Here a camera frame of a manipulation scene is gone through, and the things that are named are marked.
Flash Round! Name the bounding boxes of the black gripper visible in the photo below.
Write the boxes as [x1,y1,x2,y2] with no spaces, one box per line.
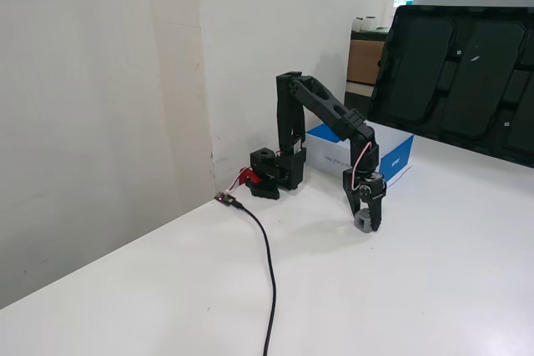
[342,168,389,233]

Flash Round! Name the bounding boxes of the gray cube block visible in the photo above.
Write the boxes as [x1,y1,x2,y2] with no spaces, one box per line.
[354,208,375,234]

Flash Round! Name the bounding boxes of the blue and white cardboard box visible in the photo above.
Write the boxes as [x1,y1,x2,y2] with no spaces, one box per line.
[305,121,415,187]

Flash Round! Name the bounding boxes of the brown cardboard box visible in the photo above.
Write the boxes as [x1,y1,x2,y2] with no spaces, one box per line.
[347,38,386,85]

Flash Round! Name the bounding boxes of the red table clamp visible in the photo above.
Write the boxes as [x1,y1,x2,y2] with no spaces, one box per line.
[238,167,262,186]

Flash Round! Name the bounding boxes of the black plastic moulded tray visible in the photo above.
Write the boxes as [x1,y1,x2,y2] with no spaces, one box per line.
[365,4,534,168]

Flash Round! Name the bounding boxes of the white gripper servo wire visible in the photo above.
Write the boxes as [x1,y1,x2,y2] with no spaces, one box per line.
[350,141,373,191]

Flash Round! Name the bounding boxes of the black power cable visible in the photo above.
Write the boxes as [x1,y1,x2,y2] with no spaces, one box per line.
[233,199,278,356]

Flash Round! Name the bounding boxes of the white red board wire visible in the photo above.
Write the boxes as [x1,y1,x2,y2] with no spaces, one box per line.
[226,172,246,193]

